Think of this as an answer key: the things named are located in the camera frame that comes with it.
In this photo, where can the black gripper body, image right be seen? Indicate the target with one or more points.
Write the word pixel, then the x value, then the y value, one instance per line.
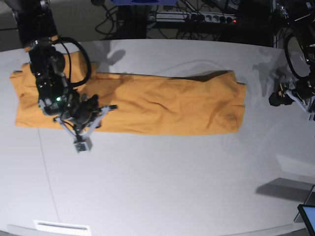
pixel 304 89

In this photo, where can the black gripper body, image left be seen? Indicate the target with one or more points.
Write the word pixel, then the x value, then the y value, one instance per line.
pixel 85 112

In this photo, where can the orange yellow T-shirt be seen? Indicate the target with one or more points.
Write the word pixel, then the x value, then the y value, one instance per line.
pixel 150 105

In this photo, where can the tablet screen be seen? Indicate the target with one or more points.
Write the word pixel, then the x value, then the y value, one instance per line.
pixel 307 213

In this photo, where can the white power strip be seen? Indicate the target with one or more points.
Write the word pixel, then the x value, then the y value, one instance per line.
pixel 185 17

